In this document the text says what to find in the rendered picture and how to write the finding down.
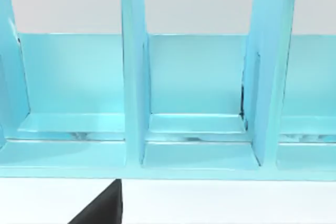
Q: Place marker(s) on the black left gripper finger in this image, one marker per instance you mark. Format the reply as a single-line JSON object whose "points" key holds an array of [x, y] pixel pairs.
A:
{"points": [[107, 205]]}

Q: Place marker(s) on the light blue rack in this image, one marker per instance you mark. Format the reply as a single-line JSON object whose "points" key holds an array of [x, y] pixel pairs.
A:
{"points": [[78, 82]]}

